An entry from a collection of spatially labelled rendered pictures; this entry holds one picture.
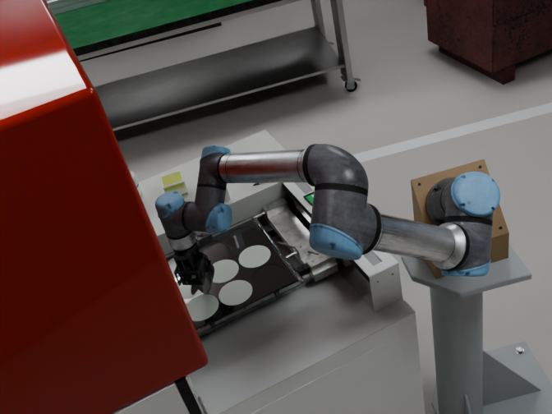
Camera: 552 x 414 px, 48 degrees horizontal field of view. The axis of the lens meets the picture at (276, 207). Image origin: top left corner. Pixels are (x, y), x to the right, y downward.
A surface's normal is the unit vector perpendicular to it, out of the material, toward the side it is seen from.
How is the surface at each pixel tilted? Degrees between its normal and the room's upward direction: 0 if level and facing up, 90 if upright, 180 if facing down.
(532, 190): 0
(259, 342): 0
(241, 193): 0
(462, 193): 39
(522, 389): 90
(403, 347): 90
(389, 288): 90
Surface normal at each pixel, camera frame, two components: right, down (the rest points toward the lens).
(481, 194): 0.01, -0.25
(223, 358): -0.20, -0.77
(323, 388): 0.41, 0.49
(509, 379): 0.16, 0.58
